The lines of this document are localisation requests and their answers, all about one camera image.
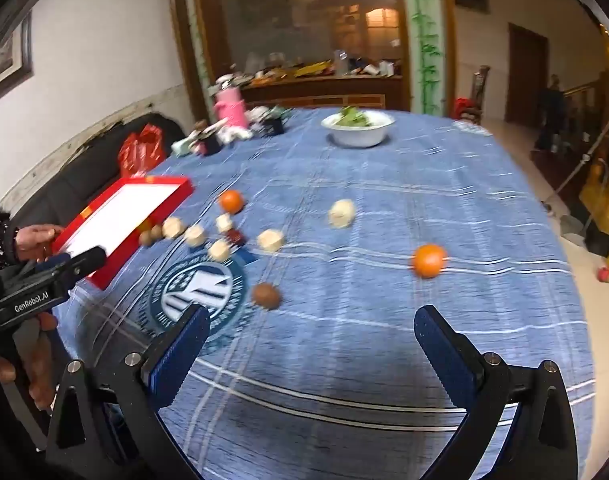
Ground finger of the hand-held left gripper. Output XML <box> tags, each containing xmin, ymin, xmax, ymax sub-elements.
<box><xmin>34</xmin><ymin>246</ymin><xmax>108</xmax><ymax>293</ymax></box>

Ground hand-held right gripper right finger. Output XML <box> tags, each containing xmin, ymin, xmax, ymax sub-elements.
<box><xmin>413</xmin><ymin>304</ymin><xmax>580</xmax><ymax>480</ymax></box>

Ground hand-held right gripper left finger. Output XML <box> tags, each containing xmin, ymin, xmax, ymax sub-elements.
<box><xmin>44</xmin><ymin>304</ymin><xmax>212</xmax><ymax>480</ymax></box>

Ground red box with white inside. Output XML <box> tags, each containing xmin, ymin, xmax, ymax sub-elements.
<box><xmin>52</xmin><ymin>176</ymin><xmax>194</xmax><ymax>291</ymax></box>

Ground orange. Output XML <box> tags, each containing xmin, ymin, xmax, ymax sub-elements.
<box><xmin>218</xmin><ymin>189</ymin><xmax>246</xmax><ymax>215</ymax></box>
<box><xmin>411</xmin><ymin>243</ymin><xmax>447</xmax><ymax>280</ymax></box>

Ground person's left hand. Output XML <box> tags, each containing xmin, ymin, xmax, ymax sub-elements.
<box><xmin>0</xmin><ymin>310</ymin><xmax>58</xmax><ymax>411</ymax></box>

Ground black leather sofa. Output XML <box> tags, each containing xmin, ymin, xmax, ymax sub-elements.
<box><xmin>0</xmin><ymin>112</ymin><xmax>190</xmax><ymax>261</ymax></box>

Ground blue plaid tablecloth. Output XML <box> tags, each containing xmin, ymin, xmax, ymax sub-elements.
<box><xmin>52</xmin><ymin>106</ymin><xmax>599</xmax><ymax>480</ymax></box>

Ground red plastic bag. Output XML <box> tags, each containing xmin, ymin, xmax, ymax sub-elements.
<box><xmin>118</xmin><ymin>125</ymin><xmax>166</xmax><ymax>178</ymax></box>

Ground white gloves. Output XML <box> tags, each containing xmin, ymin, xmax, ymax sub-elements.
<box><xmin>219</xmin><ymin>122</ymin><xmax>255</xmax><ymax>143</ymax></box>

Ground pink bottle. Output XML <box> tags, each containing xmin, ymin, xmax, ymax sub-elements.
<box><xmin>213</xmin><ymin>85</ymin><xmax>249</xmax><ymax>128</ymax></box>

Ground golden wooden furniture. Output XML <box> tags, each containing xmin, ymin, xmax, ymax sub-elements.
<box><xmin>579</xmin><ymin>35</ymin><xmax>609</xmax><ymax>251</ymax></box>

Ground white bowl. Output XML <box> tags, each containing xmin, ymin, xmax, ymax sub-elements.
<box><xmin>321</xmin><ymin>110</ymin><xmax>396</xmax><ymax>148</ymax></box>

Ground green vegetables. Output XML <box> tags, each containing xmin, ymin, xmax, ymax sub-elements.
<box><xmin>334</xmin><ymin>106</ymin><xmax>380</xmax><ymax>127</ymax></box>

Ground wooden chair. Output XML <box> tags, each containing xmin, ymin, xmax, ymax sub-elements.
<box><xmin>471</xmin><ymin>65</ymin><xmax>491</xmax><ymax>126</ymax></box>

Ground wooden counter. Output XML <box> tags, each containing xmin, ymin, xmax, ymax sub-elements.
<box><xmin>237</xmin><ymin>74</ymin><xmax>410</xmax><ymax>111</ymax></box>

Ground brown wooden door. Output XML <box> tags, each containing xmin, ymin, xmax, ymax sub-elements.
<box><xmin>504</xmin><ymin>22</ymin><xmax>550</xmax><ymax>123</ymax></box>

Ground framed wall picture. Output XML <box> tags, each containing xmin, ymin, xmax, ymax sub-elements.
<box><xmin>0</xmin><ymin>12</ymin><xmax>35</xmax><ymax>111</ymax></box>

